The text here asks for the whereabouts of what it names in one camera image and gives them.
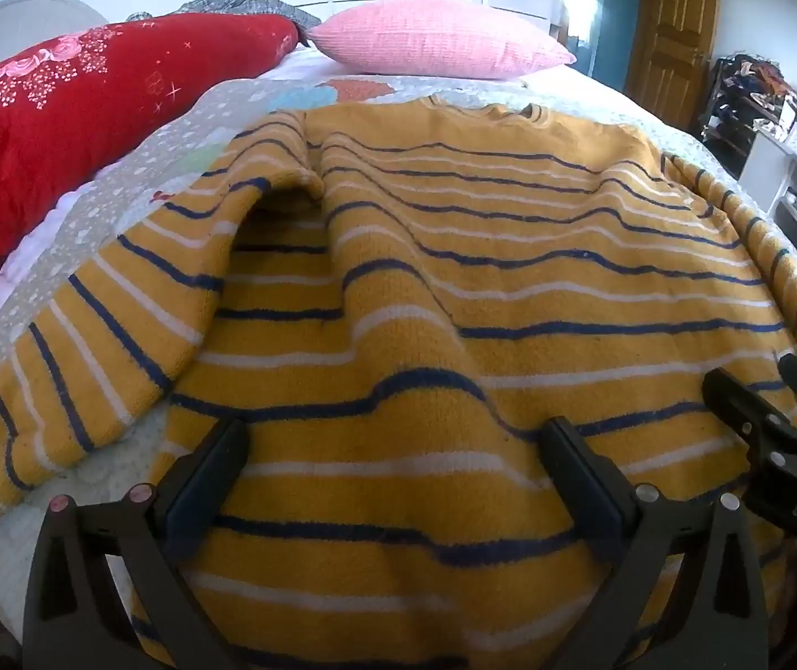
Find black shoe rack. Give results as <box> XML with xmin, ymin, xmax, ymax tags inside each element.
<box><xmin>702</xmin><ymin>52</ymin><xmax>797</xmax><ymax>179</ymax></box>

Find red floral quilt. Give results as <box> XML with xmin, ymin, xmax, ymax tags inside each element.
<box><xmin>0</xmin><ymin>12</ymin><xmax>302</xmax><ymax>336</ymax></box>

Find grey knitted cloth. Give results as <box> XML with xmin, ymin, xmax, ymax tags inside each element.
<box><xmin>123</xmin><ymin>0</ymin><xmax>323</xmax><ymax>46</ymax></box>

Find white rounded headboard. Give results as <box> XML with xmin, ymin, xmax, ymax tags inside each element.
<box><xmin>0</xmin><ymin>0</ymin><xmax>110</xmax><ymax>85</ymax></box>

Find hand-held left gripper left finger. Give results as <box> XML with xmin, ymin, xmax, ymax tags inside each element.
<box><xmin>22</xmin><ymin>419</ymin><xmax>253</xmax><ymax>670</ymax></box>

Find wooden door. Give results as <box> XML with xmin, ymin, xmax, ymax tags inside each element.
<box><xmin>625</xmin><ymin>0</ymin><xmax>721</xmax><ymax>130</ymax></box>

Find yellow striped sweater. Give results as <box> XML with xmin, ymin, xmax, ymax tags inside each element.
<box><xmin>0</xmin><ymin>101</ymin><xmax>797</xmax><ymax>670</ymax></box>

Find quilted patchwork bedspread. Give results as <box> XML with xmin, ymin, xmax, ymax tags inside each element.
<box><xmin>0</xmin><ymin>49</ymin><xmax>797</xmax><ymax>615</ymax></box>

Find pink pillow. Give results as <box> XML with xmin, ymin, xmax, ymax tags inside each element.
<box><xmin>306</xmin><ymin>0</ymin><xmax>577</xmax><ymax>79</ymax></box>

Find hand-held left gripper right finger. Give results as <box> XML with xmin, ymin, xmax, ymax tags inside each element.
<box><xmin>540</xmin><ymin>417</ymin><xmax>771</xmax><ymax>670</ymax></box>

